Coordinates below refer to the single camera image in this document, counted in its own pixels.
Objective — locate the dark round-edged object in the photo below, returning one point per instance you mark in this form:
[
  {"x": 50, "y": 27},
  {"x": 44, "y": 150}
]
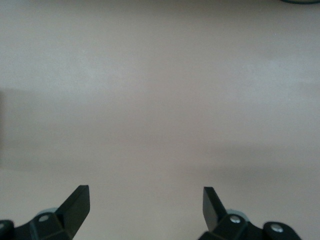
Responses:
[{"x": 287, "y": 1}]

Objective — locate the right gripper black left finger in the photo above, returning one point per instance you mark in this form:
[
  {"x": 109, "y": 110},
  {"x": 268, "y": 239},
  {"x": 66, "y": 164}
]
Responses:
[{"x": 72, "y": 212}]

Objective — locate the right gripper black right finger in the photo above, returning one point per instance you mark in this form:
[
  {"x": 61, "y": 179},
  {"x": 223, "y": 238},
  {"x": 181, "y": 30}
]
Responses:
[{"x": 212, "y": 215}]

